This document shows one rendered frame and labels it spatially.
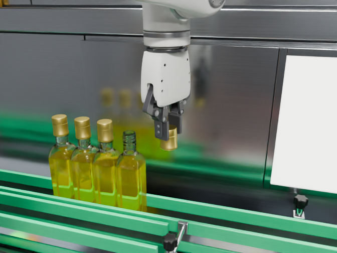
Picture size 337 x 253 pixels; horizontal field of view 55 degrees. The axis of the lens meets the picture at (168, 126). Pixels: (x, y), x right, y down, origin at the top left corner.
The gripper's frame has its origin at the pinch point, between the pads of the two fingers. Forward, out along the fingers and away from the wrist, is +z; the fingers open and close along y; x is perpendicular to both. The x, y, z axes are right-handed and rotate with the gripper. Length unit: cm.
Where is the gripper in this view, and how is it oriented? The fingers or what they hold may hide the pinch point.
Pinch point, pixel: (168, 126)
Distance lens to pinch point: 65.1
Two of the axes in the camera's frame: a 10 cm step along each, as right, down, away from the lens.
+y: -6.2, 2.9, -7.3
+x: 7.8, 2.1, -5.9
